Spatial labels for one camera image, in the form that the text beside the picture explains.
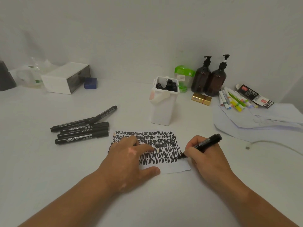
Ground person's left hand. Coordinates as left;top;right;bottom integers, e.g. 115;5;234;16
97;135;161;194

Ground person's right hand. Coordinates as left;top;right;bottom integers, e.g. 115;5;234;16
183;135;240;187

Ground white paper with black scribbles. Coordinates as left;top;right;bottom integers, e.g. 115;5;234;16
108;130;192;175

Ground bundle of black markers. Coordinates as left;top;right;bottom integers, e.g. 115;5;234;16
155;79;178;92

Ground person's right forearm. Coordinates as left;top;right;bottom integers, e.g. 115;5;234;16
220;172;299;227

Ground person's left forearm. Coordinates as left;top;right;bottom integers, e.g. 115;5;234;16
18;170;119;227

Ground pile of loose white sheets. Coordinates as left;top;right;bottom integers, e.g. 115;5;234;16
213;102;303;143

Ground small gold box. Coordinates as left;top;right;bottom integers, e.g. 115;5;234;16
191;93;212;107

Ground bunch of pastel highlighter pens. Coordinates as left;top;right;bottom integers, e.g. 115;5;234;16
218;87;259;112

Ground brown pump bottle white neck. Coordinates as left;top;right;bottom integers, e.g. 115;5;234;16
205;54;230;97

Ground black and red cardboard box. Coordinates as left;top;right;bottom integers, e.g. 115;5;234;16
235;84;275;109

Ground small blue box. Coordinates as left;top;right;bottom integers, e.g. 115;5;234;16
84;77;98;90

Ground clear jar with green lid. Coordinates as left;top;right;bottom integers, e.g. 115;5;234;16
175;65;196;93

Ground white box with grey front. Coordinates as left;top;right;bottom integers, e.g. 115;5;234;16
40;62;91;95

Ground clear bottle with dark liquid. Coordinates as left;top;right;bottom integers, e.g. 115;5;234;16
0;60;17;92

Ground white cable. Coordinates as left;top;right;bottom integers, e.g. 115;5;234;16
246;140;303;155

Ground white plastic container with handle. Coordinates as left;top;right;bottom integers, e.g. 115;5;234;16
149;76;180;126

